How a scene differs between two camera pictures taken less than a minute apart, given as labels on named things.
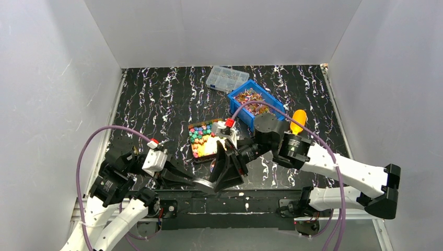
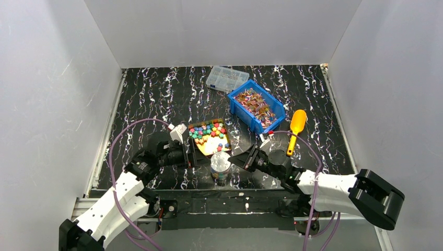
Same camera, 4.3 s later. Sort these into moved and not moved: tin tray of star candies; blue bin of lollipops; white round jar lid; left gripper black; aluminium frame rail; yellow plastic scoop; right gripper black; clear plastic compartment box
Moved: white round jar lid; left gripper black; right gripper black
Not moved: yellow plastic scoop; tin tray of star candies; clear plastic compartment box; aluminium frame rail; blue bin of lollipops
